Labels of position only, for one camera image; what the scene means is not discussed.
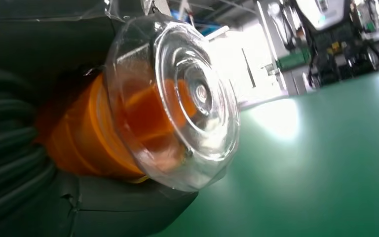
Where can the orange bottle with clear cap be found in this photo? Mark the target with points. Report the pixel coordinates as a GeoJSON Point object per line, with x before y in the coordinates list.
{"type": "Point", "coordinates": [189, 98]}

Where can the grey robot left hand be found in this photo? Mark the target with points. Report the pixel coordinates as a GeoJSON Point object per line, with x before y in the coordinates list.
{"type": "Point", "coordinates": [45, 45]}

